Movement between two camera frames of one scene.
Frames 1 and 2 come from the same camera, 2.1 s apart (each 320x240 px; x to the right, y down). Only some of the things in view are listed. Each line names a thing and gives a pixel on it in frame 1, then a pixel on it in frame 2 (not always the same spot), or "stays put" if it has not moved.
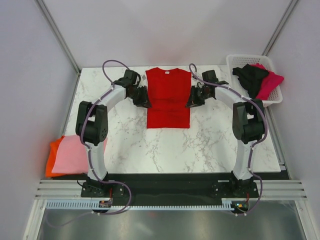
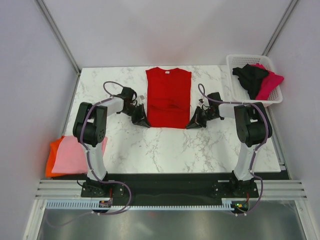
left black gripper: x=143 y=102 → x=139 y=120
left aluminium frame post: x=59 y=35 stays put
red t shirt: x=169 y=91 stays put
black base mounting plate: x=169 y=189 stays put
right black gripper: x=194 y=101 → x=198 y=120
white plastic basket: x=239 y=60 stays put
